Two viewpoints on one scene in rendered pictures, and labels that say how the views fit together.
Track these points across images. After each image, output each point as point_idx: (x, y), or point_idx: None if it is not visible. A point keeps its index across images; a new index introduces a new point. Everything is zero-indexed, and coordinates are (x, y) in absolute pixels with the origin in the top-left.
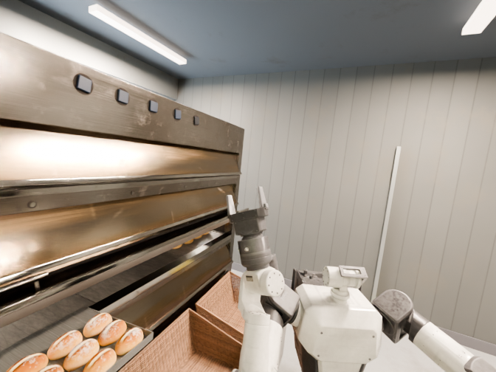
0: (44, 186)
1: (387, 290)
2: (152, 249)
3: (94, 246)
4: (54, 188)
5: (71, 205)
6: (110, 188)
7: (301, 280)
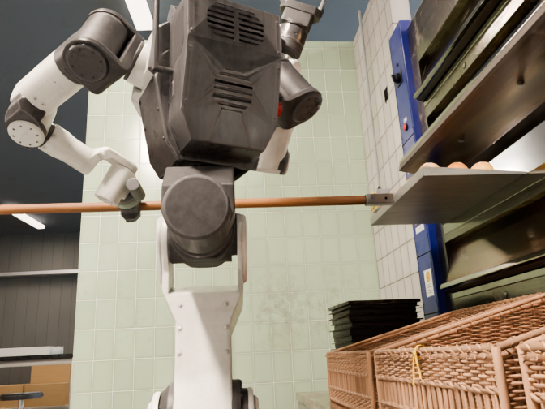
0: (457, 48)
1: (118, 14)
2: (484, 66)
3: None
4: (469, 45)
5: (480, 52)
6: (499, 10)
7: (260, 40)
